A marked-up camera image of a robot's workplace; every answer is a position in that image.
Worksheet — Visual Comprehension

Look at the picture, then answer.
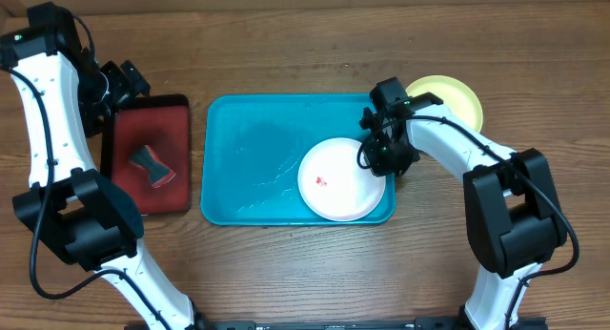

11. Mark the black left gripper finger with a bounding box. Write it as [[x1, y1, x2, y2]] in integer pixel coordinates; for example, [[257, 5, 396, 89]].
[[120, 60, 151, 96], [100, 61, 130, 106]]

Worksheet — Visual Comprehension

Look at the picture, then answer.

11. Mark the pink plate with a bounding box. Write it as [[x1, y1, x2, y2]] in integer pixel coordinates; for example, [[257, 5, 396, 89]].
[[297, 137, 386, 222]]

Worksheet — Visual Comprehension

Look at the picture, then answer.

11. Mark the yellow plate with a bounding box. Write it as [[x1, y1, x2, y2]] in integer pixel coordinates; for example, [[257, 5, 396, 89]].
[[405, 75, 483, 133]]

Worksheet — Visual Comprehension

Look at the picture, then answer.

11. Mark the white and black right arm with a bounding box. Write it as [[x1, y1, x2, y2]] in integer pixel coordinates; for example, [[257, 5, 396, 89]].
[[200, 78, 570, 329]]

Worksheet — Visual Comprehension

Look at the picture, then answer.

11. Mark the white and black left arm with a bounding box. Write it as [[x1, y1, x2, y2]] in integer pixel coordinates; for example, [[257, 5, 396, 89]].
[[1, 2, 209, 329]]

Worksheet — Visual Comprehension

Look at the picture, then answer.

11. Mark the black tray with red liquid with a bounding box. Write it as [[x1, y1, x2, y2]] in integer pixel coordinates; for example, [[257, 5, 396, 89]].
[[100, 94, 191, 215]]

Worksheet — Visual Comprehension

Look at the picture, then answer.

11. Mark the teal plastic tray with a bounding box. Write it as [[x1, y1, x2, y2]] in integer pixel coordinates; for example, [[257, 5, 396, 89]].
[[200, 93, 372, 226]]

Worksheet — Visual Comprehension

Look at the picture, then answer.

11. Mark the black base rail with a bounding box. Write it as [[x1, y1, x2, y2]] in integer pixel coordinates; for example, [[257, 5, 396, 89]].
[[124, 315, 548, 330]]

